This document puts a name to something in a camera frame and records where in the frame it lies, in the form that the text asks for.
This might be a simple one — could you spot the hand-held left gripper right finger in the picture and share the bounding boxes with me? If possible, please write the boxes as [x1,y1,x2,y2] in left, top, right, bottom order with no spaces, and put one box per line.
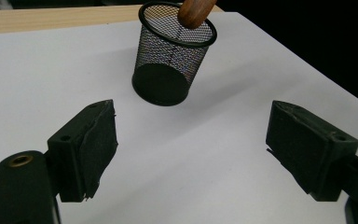
[265,100,358,203]

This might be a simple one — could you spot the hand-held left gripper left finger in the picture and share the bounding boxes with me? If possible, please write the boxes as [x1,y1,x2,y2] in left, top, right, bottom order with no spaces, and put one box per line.
[47,99,119,203]

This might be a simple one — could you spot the black mesh cup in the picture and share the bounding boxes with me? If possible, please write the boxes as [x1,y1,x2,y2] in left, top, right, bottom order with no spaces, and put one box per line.
[131,0,218,107]

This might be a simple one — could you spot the wooden paddle hairbrush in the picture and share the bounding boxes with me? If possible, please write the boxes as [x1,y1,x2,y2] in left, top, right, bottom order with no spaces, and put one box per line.
[176,0,218,30]

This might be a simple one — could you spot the white table mat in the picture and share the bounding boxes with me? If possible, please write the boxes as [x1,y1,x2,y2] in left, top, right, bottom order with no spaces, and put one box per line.
[0,11,358,224]

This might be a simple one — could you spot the wooden table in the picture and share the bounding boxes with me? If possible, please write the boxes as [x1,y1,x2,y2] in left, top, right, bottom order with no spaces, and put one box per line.
[0,4,225,35]

